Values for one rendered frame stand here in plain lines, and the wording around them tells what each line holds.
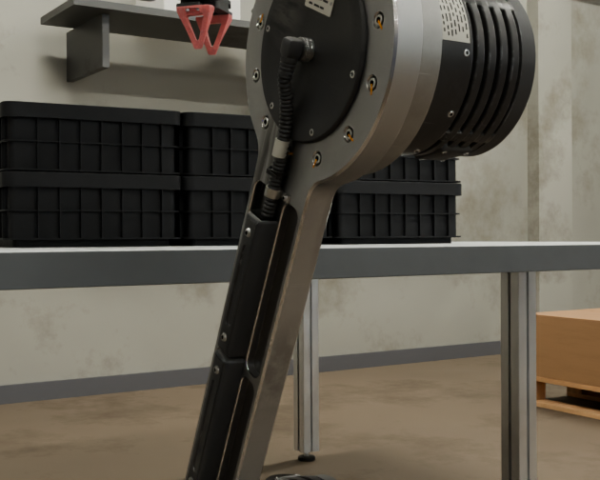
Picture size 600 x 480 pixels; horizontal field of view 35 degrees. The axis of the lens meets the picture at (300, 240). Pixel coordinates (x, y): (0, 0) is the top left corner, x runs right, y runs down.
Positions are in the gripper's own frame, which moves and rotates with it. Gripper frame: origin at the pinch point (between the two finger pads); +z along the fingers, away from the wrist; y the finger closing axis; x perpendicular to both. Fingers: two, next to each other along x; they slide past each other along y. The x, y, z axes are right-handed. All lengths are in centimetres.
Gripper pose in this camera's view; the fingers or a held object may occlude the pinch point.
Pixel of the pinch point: (205, 47)
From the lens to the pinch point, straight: 176.3
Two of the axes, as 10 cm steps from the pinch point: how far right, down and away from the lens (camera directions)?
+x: 9.5, 0.0, -3.1
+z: 0.1, 10.0, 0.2
